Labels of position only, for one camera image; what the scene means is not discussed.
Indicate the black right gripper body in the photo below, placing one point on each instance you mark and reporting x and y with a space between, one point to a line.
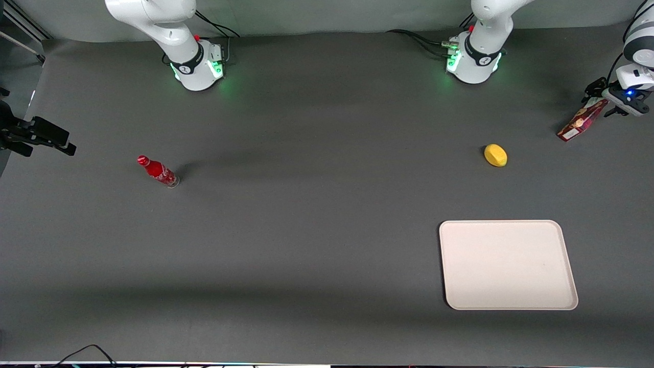
11 129

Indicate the red cookie box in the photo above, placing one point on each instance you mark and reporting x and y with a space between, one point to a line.
580 122

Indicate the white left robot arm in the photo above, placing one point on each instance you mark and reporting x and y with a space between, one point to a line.
480 46

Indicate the cream rectangular tray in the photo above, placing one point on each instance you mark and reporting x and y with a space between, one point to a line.
508 265

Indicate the red cola bottle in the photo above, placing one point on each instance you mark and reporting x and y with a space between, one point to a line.
158 171

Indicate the yellow lemon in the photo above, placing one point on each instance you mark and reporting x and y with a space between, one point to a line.
495 155

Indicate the metal frame rail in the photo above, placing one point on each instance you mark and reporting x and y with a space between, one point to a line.
23 23

